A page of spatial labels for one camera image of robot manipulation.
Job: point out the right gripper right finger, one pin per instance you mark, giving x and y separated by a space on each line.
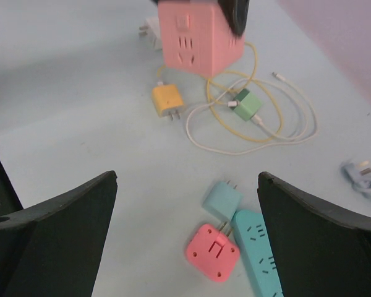
320 248

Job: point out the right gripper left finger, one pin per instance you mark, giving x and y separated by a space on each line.
54 248

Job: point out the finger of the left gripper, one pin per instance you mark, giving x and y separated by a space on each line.
236 13

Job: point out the pink cube socket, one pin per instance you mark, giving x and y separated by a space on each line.
196 37

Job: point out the teal triangular power strip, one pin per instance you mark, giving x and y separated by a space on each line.
251 236

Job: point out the blue round power strip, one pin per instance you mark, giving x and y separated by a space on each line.
359 176

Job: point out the light teal charger plug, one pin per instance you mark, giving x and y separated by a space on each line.
222 201

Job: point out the green charger plug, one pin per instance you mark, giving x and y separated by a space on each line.
245 104

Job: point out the yellow charger plug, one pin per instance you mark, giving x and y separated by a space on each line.
167 101

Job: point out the white cube charger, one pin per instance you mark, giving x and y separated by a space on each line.
150 29

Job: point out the pink square adapter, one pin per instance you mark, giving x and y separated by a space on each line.
212 253

